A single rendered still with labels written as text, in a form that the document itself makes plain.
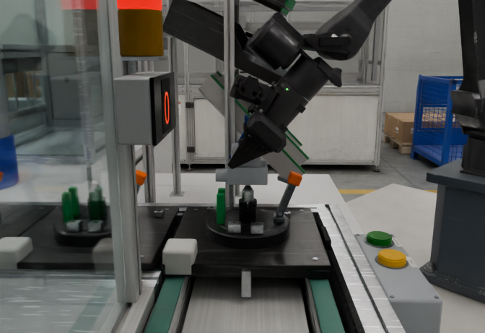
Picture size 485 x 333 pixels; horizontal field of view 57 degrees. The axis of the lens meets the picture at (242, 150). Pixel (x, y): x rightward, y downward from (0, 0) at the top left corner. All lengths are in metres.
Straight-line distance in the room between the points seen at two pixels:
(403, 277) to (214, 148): 4.17
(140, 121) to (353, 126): 4.40
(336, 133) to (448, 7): 5.56
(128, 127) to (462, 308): 0.61
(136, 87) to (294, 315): 0.37
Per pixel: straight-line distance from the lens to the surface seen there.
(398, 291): 0.65
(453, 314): 0.83
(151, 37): 0.51
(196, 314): 0.66
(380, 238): 0.77
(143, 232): 0.78
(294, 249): 0.71
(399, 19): 9.57
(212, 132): 4.74
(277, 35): 0.67
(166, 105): 0.53
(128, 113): 0.48
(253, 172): 0.71
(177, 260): 0.66
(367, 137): 4.88
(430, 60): 9.77
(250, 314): 0.65
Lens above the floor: 1.27
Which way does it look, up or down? 13 degrees down
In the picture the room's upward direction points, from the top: straight up
